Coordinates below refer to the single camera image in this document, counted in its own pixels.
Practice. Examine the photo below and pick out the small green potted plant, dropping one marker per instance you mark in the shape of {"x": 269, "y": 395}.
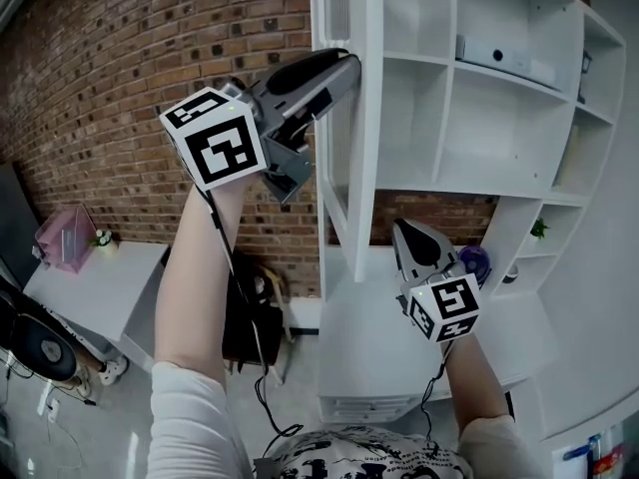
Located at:
{"x": 539, "y": 228}

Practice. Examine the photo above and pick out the white printed shirt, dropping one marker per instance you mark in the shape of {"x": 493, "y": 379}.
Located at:
{"x": 190, "y": 427}

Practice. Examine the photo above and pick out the flat white device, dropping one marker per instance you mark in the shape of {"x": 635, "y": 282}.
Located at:
{"x": 479, "y": 55}

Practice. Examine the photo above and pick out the white table top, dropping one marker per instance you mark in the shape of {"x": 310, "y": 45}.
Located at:
{"x": 369, "y": 337}

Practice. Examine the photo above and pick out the purple round container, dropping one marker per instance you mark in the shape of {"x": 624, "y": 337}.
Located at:
{"x": 476, "y": 260}

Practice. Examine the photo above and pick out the small black lantern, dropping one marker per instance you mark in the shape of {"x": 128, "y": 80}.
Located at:
{"x": 586, "y": 68}

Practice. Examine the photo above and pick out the blue plastic item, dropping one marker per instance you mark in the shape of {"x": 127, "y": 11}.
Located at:
{"x": 581, "y": 448}

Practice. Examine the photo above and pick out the red orange packet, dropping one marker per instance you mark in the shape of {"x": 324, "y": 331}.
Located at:
{"x": 609, "y": 464}

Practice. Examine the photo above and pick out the white power strip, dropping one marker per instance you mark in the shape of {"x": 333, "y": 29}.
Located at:
{"x": 54, "y": 409}

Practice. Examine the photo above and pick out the small round grey ornament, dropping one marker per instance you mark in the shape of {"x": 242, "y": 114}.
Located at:
{"x": 511, "y": 276}

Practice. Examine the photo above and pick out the person's left forearm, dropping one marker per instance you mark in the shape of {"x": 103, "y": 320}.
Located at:
{"x": 194, "y": 277}

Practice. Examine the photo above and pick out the dark brown bag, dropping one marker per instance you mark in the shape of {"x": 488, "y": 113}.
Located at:
{"x": 244, "y": 327}

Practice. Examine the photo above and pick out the pink file tray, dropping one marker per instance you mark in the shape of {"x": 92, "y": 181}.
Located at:
{"x": 70, "y": 247}

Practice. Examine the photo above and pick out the white wall cabinet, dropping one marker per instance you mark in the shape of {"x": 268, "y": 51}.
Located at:
{"x": 362, "y": 167}

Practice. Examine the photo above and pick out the small white flower pot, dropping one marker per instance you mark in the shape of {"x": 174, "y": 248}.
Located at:
{"x": 106, "y": 245}

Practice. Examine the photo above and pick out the dark grey partition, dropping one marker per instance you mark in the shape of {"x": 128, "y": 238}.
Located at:
{"x": 15, "y": 227}

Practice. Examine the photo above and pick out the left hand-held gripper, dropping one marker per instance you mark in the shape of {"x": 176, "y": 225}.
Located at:
{"x": 219, "y": 150}

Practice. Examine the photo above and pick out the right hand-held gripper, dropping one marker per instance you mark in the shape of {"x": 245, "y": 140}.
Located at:
{"x": 449, "y": 300}

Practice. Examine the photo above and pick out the person's right forearm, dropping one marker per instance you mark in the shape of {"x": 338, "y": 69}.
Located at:
{"x": 474, "y": 382}

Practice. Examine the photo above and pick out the white side table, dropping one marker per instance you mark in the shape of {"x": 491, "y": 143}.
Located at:
{"x": 115, "y": 287}

